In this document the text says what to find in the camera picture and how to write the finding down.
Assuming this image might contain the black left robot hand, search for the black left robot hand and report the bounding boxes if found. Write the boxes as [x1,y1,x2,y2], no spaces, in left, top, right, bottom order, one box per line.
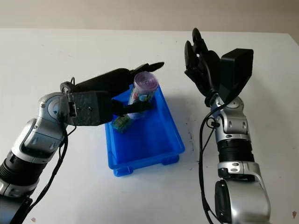
[70,62,165,115]

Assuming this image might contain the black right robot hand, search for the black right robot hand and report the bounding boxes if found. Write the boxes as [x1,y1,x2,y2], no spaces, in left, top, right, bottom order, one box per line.
[184,28,221,98]

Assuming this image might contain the purple garbage bag roll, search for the purple garbage bag roll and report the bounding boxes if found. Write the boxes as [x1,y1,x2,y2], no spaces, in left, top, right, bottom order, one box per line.
[127,71,159,121]

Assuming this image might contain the green toothpaste box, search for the green toothpaste box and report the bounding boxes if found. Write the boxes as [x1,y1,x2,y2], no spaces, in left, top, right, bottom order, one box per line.
[113,115,131,134]

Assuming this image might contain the blue plastic tray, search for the blue plastic tray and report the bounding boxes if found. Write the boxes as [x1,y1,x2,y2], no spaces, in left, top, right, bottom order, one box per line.
[104,83,186,177]

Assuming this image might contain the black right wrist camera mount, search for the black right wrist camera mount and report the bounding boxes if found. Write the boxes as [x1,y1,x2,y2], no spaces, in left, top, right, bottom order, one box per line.
[218,48,254,104]

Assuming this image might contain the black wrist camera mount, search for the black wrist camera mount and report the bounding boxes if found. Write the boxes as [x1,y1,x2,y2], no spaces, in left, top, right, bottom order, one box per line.
[218,48,254,104]
[59,81,113,126]

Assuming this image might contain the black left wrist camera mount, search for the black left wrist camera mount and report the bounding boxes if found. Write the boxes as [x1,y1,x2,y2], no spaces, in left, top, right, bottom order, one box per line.
[59,81,113,126]

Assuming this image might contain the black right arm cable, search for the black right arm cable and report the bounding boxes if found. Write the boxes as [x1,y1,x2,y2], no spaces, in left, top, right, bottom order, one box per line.
[198,93,232,224]

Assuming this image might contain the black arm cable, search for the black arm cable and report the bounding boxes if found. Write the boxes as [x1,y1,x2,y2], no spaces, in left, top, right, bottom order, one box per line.
[29,77,79,210]
[198,93,232,224]

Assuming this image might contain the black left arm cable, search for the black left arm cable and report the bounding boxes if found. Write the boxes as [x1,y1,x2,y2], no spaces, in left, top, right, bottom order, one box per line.
[29,77,79,210]

